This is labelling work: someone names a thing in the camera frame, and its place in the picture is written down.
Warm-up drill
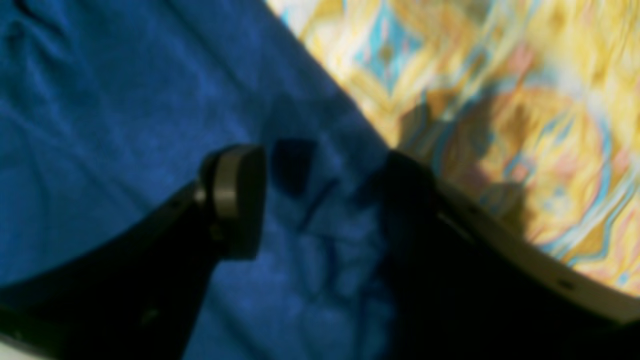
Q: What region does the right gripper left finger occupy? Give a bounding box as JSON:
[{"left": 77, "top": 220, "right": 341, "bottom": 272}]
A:
[{"left": 0, "top": 145, "right": 267, "bottom": 360}]

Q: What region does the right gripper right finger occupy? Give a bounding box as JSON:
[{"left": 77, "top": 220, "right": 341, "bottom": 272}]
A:
[{"left": 381, "top": 151, "right": 639, "bottom": 360}]

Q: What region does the blue long-sleeve T-shirt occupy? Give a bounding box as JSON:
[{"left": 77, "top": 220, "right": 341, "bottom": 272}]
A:
[{"left": 0, "top": 0, "right": 397, "bottom": 360}]

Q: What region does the patterned tile tablecloth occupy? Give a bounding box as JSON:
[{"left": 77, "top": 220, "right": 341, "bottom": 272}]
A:
[{"left": 267, "top": 0, "right": 640, "bottom": 297}]

